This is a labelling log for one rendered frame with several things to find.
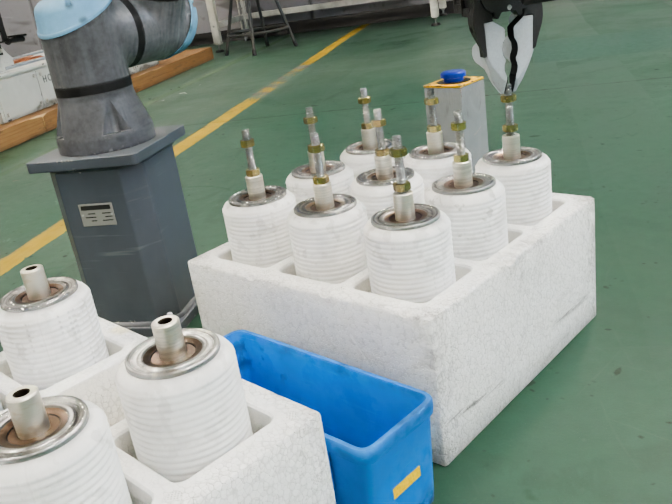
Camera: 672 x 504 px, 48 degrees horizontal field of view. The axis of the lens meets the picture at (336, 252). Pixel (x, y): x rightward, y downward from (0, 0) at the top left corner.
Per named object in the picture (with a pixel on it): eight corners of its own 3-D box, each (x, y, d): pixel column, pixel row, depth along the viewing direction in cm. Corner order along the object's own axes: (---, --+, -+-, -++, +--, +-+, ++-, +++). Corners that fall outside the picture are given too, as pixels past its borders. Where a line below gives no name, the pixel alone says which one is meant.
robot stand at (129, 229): (76, 338, 124) (23, 164, 113) (128, 289, 141) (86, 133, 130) (179, 336, 120) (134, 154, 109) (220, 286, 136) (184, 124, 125)
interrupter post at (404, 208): (390, 222, 82) (386, 194, 81) (404, 215, 83) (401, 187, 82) (407, 225, 80) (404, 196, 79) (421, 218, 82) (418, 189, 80)
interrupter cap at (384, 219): (357, 227, 82) (356, 221, 82) (401, 205, 87) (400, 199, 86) (411, 237, 77) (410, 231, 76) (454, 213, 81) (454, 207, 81)
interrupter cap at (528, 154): (552, 152, 98) (551, 147, 97) (526, 169, 92) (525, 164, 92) (499, 150, 102) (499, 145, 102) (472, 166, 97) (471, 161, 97)
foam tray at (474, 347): (213, 377, 106) (185, 260, 99) (381, 272, 132) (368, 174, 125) (446, 468, 81) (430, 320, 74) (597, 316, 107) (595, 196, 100)
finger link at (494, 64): (487, 88, 99) (484, 15, 95) (509, 94, 93) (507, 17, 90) (465, 92, 98) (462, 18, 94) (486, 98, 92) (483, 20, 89)
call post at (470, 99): (440, 266, 130) (422, 87, 119) (461, 251, 135) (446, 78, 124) (475, 273, 126) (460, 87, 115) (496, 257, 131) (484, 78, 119)
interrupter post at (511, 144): (524, 157, 98) (523, 132, 96) (516, 162, 96) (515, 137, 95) (507, 156, 99) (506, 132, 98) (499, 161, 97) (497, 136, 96)
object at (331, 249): (366, 363, 90) (346, 221, 83) (296, 356, 94) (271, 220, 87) (393, 325, 98) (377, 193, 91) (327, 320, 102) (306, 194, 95)
